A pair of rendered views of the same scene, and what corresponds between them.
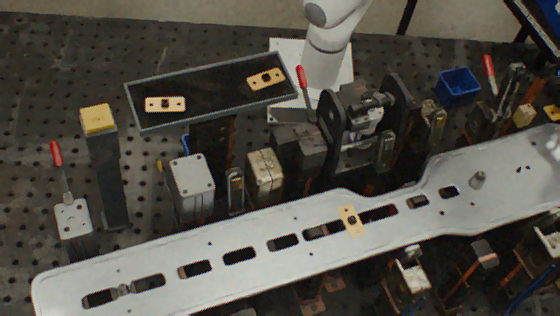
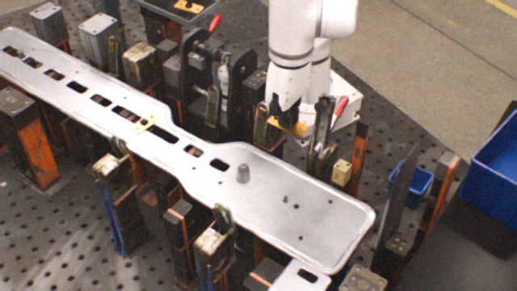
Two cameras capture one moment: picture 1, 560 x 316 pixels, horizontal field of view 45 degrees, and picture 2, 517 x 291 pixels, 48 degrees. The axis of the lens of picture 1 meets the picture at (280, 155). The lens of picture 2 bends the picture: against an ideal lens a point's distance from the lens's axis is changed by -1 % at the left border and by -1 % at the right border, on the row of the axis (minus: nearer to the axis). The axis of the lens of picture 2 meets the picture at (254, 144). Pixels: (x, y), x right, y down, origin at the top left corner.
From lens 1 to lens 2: 152 cm
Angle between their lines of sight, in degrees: 42
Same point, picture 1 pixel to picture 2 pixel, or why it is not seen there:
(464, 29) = not seen: outside the picture
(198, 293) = (37, 82)
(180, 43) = not seen: hidden behind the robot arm
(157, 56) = (259, 36)
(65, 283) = (13, 36)
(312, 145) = (174, 64)
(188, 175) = (95, 22)
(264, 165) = (137, 51)
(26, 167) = (128, 34)
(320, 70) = not seen: hidden behind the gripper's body
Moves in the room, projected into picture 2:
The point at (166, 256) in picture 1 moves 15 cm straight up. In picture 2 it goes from (55, 61) to (43, 19)
